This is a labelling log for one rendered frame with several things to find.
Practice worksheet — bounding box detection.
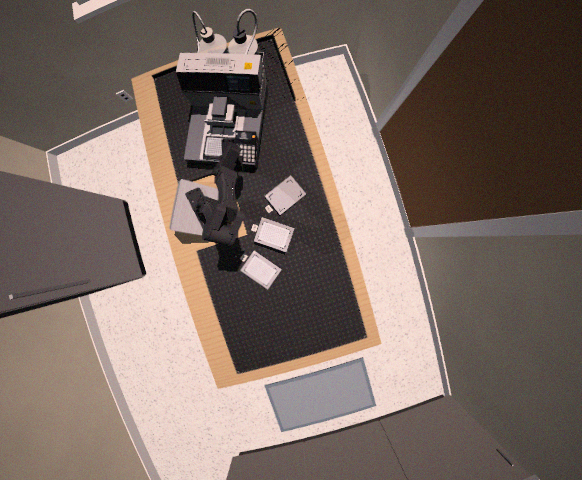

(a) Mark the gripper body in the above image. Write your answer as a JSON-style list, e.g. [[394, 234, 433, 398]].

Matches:
[[234, 155, 243, 172]]

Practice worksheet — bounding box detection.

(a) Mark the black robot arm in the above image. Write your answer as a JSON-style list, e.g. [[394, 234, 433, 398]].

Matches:
[[186, 138, 245, 247]]

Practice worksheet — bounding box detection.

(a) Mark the white plastic bottle with black cap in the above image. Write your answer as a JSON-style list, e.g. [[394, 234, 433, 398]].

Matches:
[[199, 27, 229, 53], [228, 28, 260, 55]]

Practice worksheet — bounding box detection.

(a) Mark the light grey machine housing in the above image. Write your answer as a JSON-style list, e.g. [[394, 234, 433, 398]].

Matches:
[[176, 53, 268, 169]]

